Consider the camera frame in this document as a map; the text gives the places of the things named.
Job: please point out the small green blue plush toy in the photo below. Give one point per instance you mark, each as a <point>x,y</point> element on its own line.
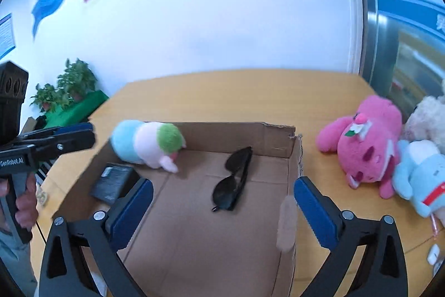
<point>146,144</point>

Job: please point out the person's left hand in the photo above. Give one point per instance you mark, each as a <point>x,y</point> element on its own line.
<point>27,210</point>

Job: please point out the black sunglasses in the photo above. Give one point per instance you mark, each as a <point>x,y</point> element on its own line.
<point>226,192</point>

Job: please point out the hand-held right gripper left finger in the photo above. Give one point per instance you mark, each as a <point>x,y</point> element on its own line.
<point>134,210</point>

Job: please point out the black white striped item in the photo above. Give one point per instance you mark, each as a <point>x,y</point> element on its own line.
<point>43,173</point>

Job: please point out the blue wall notice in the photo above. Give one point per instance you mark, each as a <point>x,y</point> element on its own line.
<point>6,36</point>

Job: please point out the pink bear plush toy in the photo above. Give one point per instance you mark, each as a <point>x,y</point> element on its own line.
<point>365,151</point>

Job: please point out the pink pen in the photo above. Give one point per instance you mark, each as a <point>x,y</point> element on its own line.
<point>434,225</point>

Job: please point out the wooden desktop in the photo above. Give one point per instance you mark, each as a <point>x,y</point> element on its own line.
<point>243,98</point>

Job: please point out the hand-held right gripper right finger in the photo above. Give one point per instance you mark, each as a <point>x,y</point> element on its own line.
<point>314,210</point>

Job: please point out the small black box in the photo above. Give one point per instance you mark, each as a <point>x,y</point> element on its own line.
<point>111,182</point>

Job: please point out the white earbuds case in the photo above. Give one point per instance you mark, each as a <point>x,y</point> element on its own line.
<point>433,255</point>

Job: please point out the potted green plant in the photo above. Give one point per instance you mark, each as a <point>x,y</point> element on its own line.
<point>77,77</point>
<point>48,97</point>

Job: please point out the blue plush toy red band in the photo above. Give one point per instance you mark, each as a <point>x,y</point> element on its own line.
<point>417,175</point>

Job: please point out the person's grey clothing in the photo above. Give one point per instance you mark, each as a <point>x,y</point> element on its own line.
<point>14,265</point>

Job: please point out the green cloth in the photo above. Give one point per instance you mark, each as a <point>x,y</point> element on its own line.
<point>83,105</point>

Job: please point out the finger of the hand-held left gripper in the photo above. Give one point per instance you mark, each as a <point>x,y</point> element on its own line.
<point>69,128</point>
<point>76,142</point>

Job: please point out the beige plush toy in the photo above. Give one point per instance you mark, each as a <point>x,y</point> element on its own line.
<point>427,119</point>

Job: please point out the cardboard box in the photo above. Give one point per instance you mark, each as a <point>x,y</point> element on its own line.
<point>194,248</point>

